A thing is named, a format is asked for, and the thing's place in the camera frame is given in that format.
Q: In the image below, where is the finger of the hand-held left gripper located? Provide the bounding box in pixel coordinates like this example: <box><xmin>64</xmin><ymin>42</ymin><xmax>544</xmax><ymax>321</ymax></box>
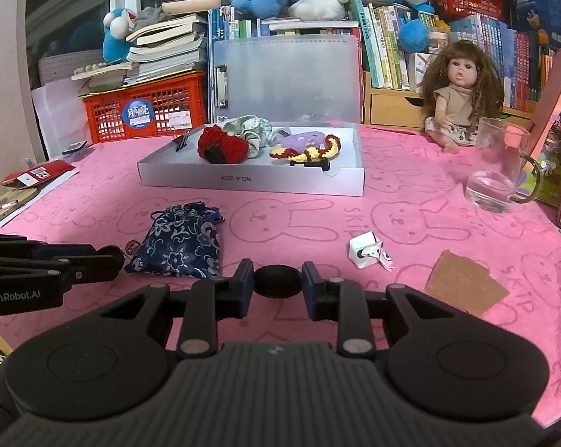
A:
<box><xmin>0</xmin><ymin>247</ymin><xmax>125</xmax><ymax>286</ymax></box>
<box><xmin>0</xmin><ymin>232</ymin><xmax>99</xmax><ymax>262</ymax></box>

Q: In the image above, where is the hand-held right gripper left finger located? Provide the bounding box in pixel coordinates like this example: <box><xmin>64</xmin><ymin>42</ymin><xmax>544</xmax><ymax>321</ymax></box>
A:
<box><xmin>105</xmin><ymin>259</ymin><xmax>255</xmax><ymax>358</ymax></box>

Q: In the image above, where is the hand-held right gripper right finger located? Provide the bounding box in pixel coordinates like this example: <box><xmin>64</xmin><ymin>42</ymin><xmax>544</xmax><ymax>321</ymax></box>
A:
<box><xmin>302</xmin><ymin>261</ymin><xmax>451</xmax><ymax>359</ymax></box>

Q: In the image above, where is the black round case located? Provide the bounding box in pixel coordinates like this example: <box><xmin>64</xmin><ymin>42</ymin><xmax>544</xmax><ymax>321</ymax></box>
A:
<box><xmin>253</xmin><ymin>265</ymin><xmax>304</xmax><ymax>299</ymax></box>

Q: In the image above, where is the blue floral drawstring pouch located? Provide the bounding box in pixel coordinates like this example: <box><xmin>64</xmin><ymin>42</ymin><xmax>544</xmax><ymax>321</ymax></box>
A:
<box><xmin>124</xmin><ymin>202</ymin><xmax>226</xmax><ymax>280</ymax></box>

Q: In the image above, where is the shallow white cardboard box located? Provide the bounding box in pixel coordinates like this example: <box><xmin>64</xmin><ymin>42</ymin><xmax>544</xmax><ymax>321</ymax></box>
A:
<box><xmin>137</xmin><ymin>121</ymin><xmax>366</xmax><ymax>197</ymax></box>

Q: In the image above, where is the yellow red knitted dragon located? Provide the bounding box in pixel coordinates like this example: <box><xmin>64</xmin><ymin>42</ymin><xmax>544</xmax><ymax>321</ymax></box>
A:
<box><xmin>268</xmin><ymin>133</ymin><xmax>344</xmax><ymax>165</ymax></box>

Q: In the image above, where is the red knitted bow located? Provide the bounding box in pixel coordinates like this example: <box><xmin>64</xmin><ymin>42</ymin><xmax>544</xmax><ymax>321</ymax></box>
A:
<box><xmin>196</xmin><ymin>125</ymin><xmax>250</xmax><ymax>165</ymax></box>

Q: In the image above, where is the purple knitted hair accessory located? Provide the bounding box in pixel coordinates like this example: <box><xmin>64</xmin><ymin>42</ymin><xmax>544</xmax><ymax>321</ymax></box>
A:
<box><xmin>277</xmin><ymin>130</ymin><xmax>330</xmax><ymax>155</ymax></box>

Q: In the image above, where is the green checkered scrunchie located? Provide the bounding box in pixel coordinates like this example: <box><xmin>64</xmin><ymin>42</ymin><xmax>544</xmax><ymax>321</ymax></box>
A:
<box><xmin>221</xmin><ymin>115</ymin><xmax>281</xmax><ymax>157</ymax></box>

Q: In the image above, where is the white paper sheet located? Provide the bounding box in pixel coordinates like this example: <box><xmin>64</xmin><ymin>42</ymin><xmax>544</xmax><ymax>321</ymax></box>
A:
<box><xmin>0</xmin><ymin>168</ymin><xmax>82</xmax><ymax>230</ymax></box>

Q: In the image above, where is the wooden board with metal tools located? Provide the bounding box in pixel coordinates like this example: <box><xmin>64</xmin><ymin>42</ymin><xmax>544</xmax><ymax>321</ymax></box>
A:
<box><xmin>0</xmin><ymin>188</ymin><xmax>41</xmax><ymax>232</ymax></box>

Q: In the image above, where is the small white paper cube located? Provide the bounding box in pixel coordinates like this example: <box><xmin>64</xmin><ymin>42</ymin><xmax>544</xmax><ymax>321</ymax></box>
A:
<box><xmin>347</xmin><ymin>230</ymin><xmax>397</xmax><ymax>271</ymax></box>

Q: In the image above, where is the pink bunny-print towel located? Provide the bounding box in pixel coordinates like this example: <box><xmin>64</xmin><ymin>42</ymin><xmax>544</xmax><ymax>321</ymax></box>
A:
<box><xmin>0</xmin><ymin>123</ymin><xmax>561</xmax><ymax>429</ymax></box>

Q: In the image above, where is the red envelope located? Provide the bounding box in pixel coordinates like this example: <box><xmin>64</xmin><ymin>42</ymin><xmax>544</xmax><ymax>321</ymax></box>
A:
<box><xmin>0</xmin><ymin>159</ymin><xmax>76</xmax><ymax>188</ymax></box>

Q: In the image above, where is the red plastic crate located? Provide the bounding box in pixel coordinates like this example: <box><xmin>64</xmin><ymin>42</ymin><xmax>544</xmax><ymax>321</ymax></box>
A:
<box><xmin>79</xmin><ymin>72</ymin><xmax>209</xmax><ymax>145</ymax></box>

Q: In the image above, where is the brown cardboard piece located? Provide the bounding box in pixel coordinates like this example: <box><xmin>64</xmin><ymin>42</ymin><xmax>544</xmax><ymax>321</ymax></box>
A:
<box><xmin>424</xmin><ymin>250</ymin><xmax>511</xmax><ymax>317</ymax></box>

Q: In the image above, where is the wooden drawer shelf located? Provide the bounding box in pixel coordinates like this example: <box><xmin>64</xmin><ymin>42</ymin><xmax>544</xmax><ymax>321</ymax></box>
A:
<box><xmin>363</xmin><ymin>72</ymin><xmax>535</xmax><ymax>127</ymax></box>

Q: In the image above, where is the translucent plastic document case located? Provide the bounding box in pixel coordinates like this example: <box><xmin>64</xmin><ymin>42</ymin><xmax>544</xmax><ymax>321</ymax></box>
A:
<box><xmin>208</xmin><ymin>34</ymin><xmax>363</xmax><ymax>127</ymax></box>

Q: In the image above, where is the clear glass mug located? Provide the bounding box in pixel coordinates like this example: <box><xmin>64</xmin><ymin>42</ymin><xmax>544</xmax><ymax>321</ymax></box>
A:
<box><xmin>464</xmin><ymin>117</ymin><xmax>541</xmax><ymax>214</ymax></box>

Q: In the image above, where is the stack of lying books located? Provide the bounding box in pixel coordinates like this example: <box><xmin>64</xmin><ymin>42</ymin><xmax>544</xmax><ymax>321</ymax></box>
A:
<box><xmin>72</xmin><ymin>0</ymin><xmax>211</xmax><ymax>92</ymax></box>

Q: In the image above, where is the blue white cat plush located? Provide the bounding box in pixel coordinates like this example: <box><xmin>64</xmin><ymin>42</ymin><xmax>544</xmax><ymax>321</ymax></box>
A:
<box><xmin>102</xmin><ymin>6</ymin><xmax>137</xmax><ymax>64</ymax></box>

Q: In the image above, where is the long-haired baby doll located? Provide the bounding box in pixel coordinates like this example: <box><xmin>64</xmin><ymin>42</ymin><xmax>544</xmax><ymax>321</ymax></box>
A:
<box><xmin>422</xmin><ymin>39</ymin><xmax>504</xmax><ymax>155</ymax></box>

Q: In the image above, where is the row of upright books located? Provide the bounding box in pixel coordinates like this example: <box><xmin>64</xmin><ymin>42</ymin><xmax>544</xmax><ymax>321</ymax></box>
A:
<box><xmin>210</xmin><ymin>0</ymin><xmax>557</xmax><ymax>109</ymax></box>

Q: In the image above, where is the grey crumpled cloth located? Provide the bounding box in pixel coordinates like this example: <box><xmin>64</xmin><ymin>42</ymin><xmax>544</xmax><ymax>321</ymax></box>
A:
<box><xmin>133</xmin><ymin>5</ymin><xmax>165</xmax><ymax>27</ymax></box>

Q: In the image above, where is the colourful toy box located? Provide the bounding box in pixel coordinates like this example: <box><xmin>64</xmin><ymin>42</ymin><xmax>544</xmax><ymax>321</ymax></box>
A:
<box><xmin>517</xmin><ymin>148</ymin><xmax>561</xmax><ymax>206</ymax></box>

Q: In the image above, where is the pink folding stand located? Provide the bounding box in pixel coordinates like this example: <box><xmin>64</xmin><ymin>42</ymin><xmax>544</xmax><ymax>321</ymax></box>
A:
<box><xmin>529</xmin><ymin>44</ymin><xmax>561</xmax><ymax>160</ymax></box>

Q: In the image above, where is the red plastic basket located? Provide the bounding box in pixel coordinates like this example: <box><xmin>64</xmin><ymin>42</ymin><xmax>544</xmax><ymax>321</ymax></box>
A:
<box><xmin>431</xmin><ymin>0</ymin><xmax>512</xmax><ymax>22</ymax></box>

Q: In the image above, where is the dark blue printed carton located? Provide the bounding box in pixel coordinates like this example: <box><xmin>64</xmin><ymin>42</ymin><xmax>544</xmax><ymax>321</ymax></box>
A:
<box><xmin>510</xmin><ymin>0</ymin><xmax>561</xmax><ymax>48</ymax></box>

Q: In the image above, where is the white sheet against wall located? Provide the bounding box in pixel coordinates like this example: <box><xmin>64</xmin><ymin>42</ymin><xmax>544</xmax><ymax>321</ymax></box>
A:
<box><xmin>31</xmin><ymin>78</ymin><xmax>93</xmax><ymax>159</ymax></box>

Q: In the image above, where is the string of wooden beads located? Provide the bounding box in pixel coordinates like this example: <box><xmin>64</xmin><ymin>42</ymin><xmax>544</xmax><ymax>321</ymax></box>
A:
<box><xmin>72</xmin><ymin>62</ymin><xmax>110</xmax><ymax>78</ymax></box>

